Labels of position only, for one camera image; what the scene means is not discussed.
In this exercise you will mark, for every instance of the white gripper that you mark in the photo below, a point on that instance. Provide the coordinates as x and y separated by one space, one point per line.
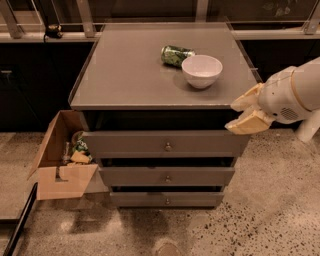
279 96

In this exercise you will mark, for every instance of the grey top drawer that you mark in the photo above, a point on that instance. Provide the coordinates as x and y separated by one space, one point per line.
165 144

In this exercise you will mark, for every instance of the grey drawer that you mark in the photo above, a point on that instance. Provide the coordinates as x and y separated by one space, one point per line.
166 176
165 144
166 199

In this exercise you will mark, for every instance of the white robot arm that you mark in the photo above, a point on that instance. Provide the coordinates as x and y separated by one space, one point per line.
308 90

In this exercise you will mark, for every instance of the grey middle drawer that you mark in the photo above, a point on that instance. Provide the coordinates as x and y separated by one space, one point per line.
166 176

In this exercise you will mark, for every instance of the grey drawer cabinet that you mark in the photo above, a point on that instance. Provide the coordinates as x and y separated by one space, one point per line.
125 86

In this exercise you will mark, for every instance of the grey bottom drawer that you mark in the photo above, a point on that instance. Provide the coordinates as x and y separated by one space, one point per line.
166 199

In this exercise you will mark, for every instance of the open cardboard box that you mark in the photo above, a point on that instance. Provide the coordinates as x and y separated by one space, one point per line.
56 180

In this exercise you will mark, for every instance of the white ceramic bowl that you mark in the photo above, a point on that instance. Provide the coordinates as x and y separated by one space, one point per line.
201 71

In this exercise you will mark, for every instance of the green soda can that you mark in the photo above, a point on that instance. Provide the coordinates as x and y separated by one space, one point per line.
174 55

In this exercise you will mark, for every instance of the green snack bag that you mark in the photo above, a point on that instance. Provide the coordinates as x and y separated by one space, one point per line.
78 145

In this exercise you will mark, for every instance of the yellow sponge piece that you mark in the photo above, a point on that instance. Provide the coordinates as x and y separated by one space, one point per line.
78 157

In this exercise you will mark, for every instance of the clear bottle in box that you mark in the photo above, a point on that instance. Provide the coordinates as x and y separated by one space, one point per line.
66 154

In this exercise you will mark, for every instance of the small dark object on ledge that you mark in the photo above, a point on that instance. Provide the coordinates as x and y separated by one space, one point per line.
54 31

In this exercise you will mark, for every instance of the black bar on floor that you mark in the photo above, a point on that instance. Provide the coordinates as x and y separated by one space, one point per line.
16 226

